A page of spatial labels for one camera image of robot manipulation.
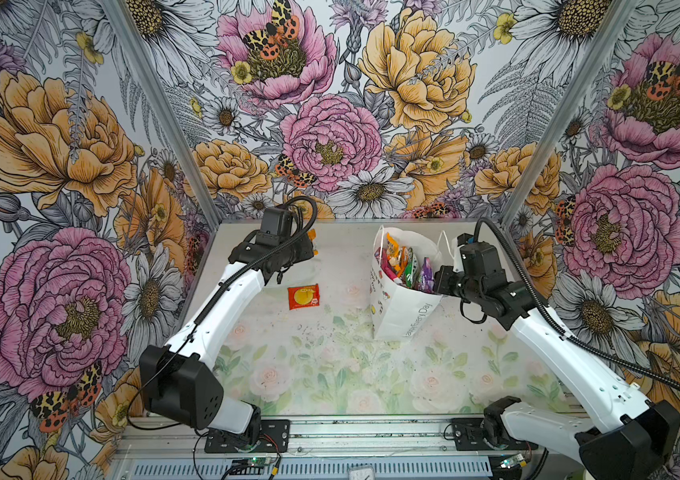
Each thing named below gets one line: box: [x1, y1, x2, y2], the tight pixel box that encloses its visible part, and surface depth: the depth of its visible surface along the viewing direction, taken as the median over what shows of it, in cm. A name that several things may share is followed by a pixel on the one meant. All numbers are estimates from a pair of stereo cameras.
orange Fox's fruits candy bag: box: [398, 246, 408, 281], surface depth 83 cm
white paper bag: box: [370, 226, 443, 341], surface depth 81 cm
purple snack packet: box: [421, 256, 435, 294], surface depth 78 cm
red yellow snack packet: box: [287, 283, 321, 311], surface depth 101 cm
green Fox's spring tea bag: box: [405, 247, 420, 289], surface depth 79 cm
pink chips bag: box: [374, 247, 397, 281], surface depth 82 cm
